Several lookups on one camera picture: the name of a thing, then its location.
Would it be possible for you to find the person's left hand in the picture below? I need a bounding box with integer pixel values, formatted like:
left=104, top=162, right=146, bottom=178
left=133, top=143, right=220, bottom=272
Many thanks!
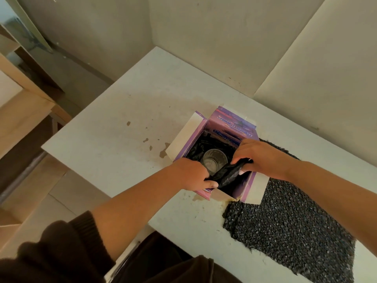
left=172, top=158, right=219, bottom=192

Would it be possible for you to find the purple cardboard box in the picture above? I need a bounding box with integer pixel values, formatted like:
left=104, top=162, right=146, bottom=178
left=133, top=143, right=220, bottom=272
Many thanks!
left=165, top=106, right=270, bottom=205

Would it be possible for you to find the clear drinking glass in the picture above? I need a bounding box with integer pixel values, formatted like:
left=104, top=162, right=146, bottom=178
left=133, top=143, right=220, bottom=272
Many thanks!
left=201, top=149, right=229, bottom=176

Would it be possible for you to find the black bubble wrap sheet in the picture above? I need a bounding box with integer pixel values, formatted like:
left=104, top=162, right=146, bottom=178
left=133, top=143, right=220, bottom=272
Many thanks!
left=222, top=140, right=357, bottom=276

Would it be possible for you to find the person's left forearm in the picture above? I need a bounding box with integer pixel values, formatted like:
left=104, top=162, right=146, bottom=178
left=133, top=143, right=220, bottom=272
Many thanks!
left=91, top=165, right=184, bottom=263

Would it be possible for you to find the black bubble wrap lining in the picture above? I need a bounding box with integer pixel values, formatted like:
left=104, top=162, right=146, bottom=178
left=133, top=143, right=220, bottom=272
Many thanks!
left=185, top=130, right=254, bottom=197

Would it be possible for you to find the person's right hand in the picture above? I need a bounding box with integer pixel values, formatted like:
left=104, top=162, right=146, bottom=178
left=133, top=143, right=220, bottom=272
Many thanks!
left=231, top=139, right=291, bottom=181

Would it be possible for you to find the light wooden shelf unit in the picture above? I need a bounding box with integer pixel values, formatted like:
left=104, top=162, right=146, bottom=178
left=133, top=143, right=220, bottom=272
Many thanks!
left=0, top=25, right=72, bottom=251

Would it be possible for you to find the metal window frame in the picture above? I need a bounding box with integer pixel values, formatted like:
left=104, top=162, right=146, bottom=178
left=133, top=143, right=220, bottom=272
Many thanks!
left=0, top=0, right=54, bottom=54

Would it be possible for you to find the dark brown sweater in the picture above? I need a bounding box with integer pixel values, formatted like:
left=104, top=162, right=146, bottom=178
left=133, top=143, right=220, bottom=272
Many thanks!
left=0, top=211, right=242, bottom=283

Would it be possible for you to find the person's right forearm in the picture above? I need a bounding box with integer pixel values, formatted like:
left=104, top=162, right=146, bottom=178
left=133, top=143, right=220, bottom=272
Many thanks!
left=283, top=161, right=377, bottom=248

